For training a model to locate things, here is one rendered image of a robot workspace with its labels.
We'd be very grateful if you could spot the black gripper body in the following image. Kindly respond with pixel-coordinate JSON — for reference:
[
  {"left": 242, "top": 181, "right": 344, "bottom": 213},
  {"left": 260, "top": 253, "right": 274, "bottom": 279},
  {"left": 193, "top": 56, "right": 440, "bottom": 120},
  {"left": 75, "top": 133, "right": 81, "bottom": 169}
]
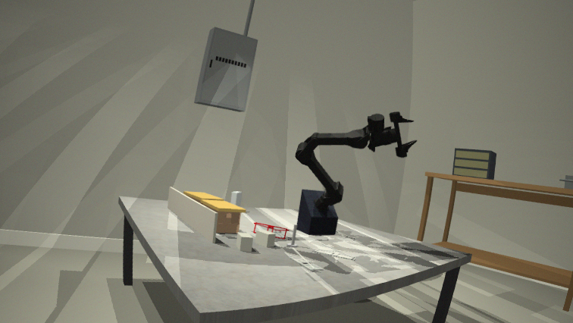
[{"left": 384, "top": 111, "right": 407, "bottom": 158}]

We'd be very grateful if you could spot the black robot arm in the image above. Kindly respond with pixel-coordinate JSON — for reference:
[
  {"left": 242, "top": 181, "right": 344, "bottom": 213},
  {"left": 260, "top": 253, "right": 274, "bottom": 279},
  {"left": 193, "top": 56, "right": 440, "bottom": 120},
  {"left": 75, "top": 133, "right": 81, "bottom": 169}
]
[{"left": 296, "top": 114, "right": 391, "bottom": 212}]

